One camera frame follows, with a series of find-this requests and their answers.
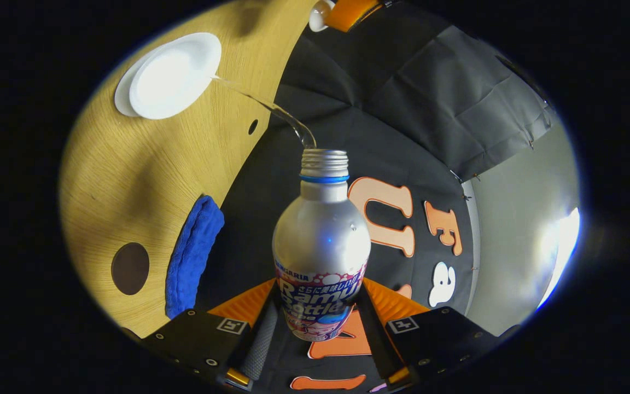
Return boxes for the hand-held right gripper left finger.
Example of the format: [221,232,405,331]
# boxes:
[143,279,280,390]

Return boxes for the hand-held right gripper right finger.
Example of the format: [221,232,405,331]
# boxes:
[359,278,499,390]

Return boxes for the white teacup lid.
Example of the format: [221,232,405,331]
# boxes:
[308,0,336,32]

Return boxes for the round brown coaster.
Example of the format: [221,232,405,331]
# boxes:
[111,242,150,296]

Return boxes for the silver water bottle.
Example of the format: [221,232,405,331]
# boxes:
[272,149,372,343]

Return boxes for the white teacup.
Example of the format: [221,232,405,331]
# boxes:
[129,33,223,120]

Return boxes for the blue towel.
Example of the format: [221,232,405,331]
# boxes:
[165,195,225,320]

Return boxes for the white saucer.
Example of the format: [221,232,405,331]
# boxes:
[114,52,149,118]

